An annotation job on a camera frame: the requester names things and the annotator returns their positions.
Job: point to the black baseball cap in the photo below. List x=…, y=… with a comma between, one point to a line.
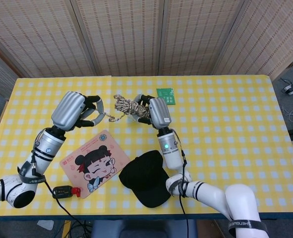
x=141, y=178

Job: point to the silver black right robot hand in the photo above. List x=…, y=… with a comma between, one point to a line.
x=159, y=112

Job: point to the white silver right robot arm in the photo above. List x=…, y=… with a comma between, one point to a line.
x=171, y=153

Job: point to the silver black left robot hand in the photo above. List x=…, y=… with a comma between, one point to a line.
x=68, y=109

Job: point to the pink cartoon girl mouse pad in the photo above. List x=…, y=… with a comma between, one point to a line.
x=96, y=158

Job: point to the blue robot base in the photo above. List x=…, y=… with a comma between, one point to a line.
x=141, y=229

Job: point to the green square packet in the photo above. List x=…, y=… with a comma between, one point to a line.
x=169, y=95

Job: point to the white scrap on floor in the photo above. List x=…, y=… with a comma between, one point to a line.
x=45, y=224

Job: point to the yellow white checkered tablecloth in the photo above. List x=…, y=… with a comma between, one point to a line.
x=235, y=136

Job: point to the red plastic clip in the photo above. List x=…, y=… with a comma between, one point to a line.
x=76, y=191

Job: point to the bamboo folding screen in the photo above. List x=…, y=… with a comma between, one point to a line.
x=126, y=37

